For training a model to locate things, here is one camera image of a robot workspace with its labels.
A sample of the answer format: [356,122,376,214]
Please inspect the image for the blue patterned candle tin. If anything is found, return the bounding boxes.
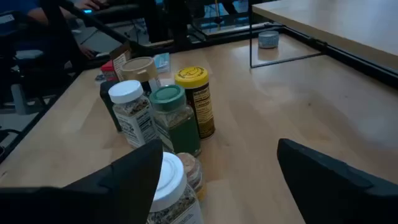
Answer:
[257,30,280,50]

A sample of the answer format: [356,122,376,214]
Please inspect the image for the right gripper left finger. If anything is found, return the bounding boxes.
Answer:
[0,138,164,224]

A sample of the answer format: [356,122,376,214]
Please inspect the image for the gold lid spice jar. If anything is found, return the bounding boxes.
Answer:
[120,56,162,96]

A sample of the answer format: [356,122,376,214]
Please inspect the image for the wooden shelf black metal legs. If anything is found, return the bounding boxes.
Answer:
[248,0,398,78]

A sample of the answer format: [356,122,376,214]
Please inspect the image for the green lid oregano glass jar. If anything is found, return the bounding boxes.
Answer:
[149,84,202,157]

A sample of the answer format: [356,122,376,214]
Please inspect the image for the green black pepper tin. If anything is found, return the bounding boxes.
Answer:
[99,80,123,133]

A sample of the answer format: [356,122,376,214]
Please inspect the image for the yellow lid spice jar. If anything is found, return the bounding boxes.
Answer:
[174,66,216,140]

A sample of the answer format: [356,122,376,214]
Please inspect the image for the red patterned paprika tin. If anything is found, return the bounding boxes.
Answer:
[99,60,119,82]

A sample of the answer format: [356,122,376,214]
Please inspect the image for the person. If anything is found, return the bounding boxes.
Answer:
[0,0,108,60]

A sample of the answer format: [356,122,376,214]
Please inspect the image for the white lid seasoning jar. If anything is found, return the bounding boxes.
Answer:
[146,151,205,224]
[108,80,160,149]

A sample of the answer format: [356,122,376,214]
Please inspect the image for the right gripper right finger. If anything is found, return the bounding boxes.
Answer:
[277,138,398,224]

